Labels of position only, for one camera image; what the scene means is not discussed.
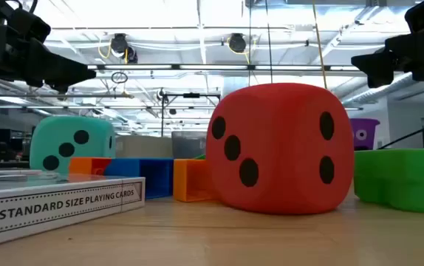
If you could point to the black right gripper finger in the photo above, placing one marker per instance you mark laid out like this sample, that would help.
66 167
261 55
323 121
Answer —
378 68

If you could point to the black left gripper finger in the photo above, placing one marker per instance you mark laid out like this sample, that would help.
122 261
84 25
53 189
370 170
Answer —
57 70

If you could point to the small orange toy block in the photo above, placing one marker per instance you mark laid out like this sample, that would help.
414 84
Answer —
86 166

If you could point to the large green toy block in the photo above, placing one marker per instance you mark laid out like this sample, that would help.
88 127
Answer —
396 173

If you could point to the large blue toy block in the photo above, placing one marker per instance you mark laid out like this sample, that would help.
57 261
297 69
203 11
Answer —
123 168

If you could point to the red foam die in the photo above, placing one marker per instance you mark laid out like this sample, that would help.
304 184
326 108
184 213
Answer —
278 147

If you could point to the playing cards box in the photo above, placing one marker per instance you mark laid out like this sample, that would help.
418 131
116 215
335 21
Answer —
60 207

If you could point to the purple monster face bucket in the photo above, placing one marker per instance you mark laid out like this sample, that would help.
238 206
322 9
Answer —
372 127

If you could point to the teal foam die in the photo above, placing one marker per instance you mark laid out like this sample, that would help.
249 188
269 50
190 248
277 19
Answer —
49 129

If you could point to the thin black rod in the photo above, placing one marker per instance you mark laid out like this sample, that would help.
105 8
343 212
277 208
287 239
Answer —
413 132

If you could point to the white plastic bin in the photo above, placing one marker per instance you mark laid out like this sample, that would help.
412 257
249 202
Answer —
142 147

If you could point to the clear grey plastic bin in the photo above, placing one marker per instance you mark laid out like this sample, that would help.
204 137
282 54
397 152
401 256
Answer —
188 146

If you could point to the orange hollow toy block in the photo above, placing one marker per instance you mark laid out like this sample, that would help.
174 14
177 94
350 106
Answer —
182 181

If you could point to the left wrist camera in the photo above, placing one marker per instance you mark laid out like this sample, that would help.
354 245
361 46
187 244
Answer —
31 24

